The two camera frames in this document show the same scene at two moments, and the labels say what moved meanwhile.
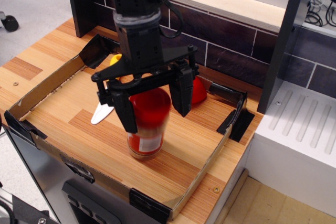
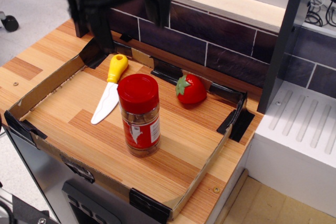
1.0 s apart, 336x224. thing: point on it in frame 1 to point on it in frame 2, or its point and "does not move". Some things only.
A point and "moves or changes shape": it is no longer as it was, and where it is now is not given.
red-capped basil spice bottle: (151, 107) moves or changes shape
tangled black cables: (313, 16) does not move
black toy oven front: (87, 204) does not move
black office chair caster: (9, 22) does not move
